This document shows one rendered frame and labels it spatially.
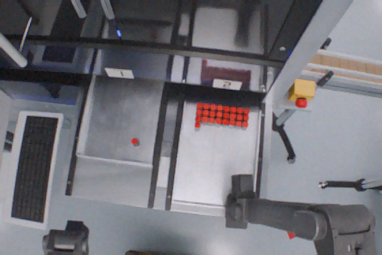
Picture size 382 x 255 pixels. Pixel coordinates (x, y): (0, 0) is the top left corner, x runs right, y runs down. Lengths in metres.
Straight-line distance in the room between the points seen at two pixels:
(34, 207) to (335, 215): 1.05
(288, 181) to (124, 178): 1.20
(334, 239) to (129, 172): 0.80
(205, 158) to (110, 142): 0.33
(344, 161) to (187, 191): 1.35
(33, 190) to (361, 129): 1.97
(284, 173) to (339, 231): 1.62
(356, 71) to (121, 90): 0.85
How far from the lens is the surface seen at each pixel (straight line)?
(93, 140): 1.18
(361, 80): 1.32
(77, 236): 0.66
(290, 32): 0.77
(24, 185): 1.31
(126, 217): 2.02
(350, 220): 0.49
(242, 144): 1.14
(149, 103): 1.17
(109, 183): 1.14
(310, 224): 0.48
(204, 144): 1.13
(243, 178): 0.89
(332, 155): 2.21
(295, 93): 1.08
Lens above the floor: 1.98
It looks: 75 degrees down
